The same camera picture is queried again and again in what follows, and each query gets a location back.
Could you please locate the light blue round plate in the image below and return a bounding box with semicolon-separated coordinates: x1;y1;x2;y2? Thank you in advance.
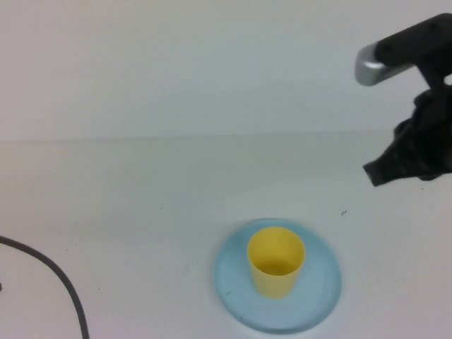
213;218;343;335

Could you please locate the yellow plastic cup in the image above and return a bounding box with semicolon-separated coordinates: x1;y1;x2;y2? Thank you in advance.
246;227;306;300

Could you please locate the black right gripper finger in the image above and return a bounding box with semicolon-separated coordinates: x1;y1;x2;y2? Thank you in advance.
363;152;404;188

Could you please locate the black cable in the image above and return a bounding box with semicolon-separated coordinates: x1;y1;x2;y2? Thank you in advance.
0;235;90;339

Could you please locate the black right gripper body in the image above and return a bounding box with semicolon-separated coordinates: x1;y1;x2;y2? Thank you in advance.
392;87;452;183

